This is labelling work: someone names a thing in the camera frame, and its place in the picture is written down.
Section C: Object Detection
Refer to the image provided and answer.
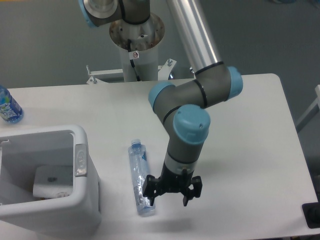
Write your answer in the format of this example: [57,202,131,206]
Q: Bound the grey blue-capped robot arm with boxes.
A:
[78,0,243,205]

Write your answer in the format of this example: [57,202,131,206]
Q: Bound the white frame at right edge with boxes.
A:
[295,84,320,133]

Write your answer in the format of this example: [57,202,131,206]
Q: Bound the blue labelled water bottle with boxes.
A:
[0,85,24,124]

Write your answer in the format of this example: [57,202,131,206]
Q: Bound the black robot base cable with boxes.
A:
[127,38,141,82]

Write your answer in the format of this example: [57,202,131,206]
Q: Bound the white metal base frame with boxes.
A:
[85,58,196,85]

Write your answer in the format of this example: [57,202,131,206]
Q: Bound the black device at table edge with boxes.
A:
[302,202,320,229]

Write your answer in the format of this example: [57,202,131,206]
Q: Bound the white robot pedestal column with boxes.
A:
[119,47,159,82]

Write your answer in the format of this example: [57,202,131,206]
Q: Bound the crushed clear plastic bottle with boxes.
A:
[128,139,155,217]

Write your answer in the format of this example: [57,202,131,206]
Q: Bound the white plastic trash can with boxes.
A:
[0,125,102,234]

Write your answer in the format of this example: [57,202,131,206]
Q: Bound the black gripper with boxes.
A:
[142,164,202,207]

